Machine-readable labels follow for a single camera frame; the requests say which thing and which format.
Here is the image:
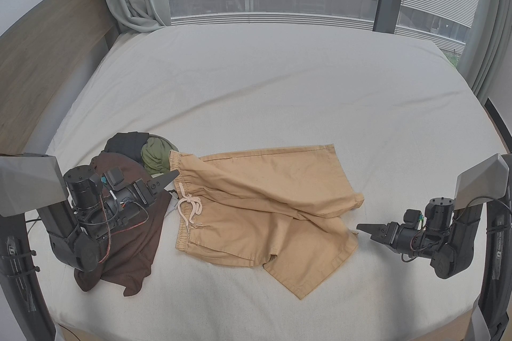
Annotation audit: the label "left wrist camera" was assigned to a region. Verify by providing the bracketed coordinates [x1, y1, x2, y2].
[100, 168, 125, 190]

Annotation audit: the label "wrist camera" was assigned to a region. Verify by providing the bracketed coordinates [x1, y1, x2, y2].
[100, 168, 125, 190]
[403, 209, 424, 230]

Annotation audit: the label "white garment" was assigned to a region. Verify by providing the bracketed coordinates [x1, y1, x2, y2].
[164, 189, 181, 218]

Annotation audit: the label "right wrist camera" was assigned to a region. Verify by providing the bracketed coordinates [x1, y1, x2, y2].
[403, 209, 424, 230]

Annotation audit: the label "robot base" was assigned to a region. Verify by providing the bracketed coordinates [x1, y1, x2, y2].
[470, 297, 493, 341]

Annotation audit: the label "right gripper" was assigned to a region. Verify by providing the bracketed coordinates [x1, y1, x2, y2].
[384, 221, 425, 256]

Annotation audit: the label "brown garment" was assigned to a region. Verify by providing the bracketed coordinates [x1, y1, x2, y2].
[73, 153, 172, 297]

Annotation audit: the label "tan shorts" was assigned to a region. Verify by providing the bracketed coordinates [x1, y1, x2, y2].
[168, 144, 365, 301]

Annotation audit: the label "black garment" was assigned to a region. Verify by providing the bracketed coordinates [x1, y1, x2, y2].
[105, 132, 150, 164]

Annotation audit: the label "bed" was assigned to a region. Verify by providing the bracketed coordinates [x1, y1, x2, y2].
[0, 0, 512, 341]

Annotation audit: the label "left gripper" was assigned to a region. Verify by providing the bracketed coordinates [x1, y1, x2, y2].
[107, 179, 149, 218]

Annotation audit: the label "green garment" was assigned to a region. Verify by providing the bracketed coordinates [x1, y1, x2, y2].
[141, 136, 179, 176]

